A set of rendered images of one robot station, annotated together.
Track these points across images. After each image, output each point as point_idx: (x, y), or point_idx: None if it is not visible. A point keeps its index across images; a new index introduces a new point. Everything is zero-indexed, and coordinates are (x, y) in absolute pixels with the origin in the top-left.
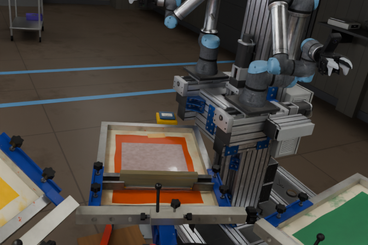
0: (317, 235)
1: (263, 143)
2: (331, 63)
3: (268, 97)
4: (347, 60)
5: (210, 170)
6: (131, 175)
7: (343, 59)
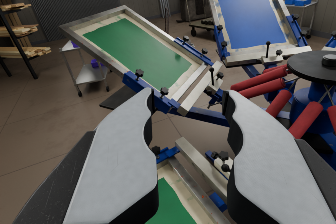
0: (229, 166)
1: None
2: (267, 113)
3: None
4: (114, 130)
5: None
6: None
7: (142, 145)
